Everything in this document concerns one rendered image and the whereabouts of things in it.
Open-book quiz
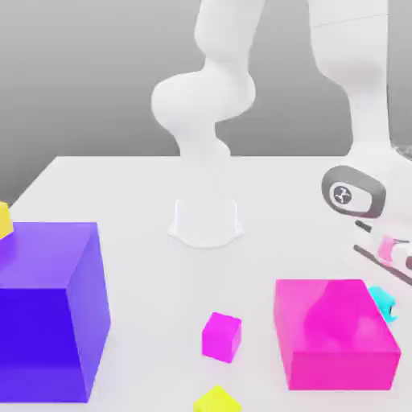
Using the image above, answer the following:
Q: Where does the large purple box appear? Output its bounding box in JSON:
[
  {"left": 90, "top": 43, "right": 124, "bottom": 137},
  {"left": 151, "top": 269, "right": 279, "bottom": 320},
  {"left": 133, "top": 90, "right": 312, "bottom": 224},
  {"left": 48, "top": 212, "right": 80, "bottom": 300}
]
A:
[{"left": 0, "top": 220, "right": 113, "bottom": 404}]

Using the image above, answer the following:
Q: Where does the small magenta cube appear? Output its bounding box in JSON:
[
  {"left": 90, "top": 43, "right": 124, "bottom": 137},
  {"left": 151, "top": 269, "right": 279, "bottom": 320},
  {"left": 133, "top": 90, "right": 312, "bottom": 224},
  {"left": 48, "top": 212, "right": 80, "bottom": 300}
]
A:
[{"left": 201, "top": 311, "right": 243, "bottom": 365}]

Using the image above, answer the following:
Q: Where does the small cyan cube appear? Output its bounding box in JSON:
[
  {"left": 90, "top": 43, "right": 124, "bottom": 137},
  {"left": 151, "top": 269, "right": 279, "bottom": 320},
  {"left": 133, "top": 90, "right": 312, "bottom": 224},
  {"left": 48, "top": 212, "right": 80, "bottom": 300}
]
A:
[{"left": 368, "top": 285, "right": 399, "bottom": 324}]

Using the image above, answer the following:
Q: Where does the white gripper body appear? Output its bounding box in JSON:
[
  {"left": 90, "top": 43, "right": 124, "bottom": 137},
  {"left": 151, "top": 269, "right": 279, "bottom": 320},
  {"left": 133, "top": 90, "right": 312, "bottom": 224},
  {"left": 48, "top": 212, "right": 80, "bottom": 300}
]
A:
[{"left": 349, "top": 243, "right": 412, "bottom": 299}]

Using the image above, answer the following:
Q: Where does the small yellow cube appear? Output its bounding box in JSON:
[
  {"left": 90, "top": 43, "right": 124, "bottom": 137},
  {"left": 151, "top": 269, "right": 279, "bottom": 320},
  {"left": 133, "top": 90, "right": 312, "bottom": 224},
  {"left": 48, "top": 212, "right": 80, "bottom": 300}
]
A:
[
  {"left": 0, "top": 200, "right": 15, "bottom": 240},
  {"left": 192, "top": 384, "right": 243, "bottom": 412}
]

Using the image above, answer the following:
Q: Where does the large magenta box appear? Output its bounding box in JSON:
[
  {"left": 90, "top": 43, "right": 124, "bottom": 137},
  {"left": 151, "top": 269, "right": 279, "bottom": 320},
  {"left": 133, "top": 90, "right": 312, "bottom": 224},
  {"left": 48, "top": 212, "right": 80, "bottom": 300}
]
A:
[{"left": 273, "top": 278, "right": 402, "bottom": 392}]

